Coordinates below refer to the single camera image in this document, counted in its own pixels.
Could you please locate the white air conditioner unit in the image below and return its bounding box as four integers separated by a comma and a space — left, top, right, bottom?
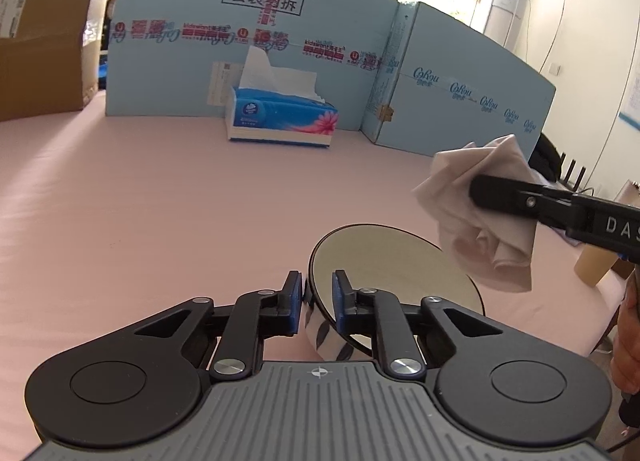
471, 0, 529, 53

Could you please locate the pink table cloth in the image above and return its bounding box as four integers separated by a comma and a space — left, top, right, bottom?
0, 99, 637, 461

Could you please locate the person's hand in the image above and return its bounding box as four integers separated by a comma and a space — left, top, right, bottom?
611, 275, 640, 395

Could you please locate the brown cardboard box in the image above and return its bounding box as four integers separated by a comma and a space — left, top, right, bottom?
0, 0, 107, 121

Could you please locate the black device with antennas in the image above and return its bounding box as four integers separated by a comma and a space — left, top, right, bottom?
528, 133, 586, 192

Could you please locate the blue tissue box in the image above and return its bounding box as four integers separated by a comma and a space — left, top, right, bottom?
224, 46, 338, 148

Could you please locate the round beige bowl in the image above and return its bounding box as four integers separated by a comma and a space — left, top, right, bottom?
304, 224, 485, 361

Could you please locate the light blue cardboard box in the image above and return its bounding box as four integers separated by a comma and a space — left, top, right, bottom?
106, 0, 555, 156

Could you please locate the white cloth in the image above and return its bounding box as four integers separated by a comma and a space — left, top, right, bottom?
412, 134, 540, 292

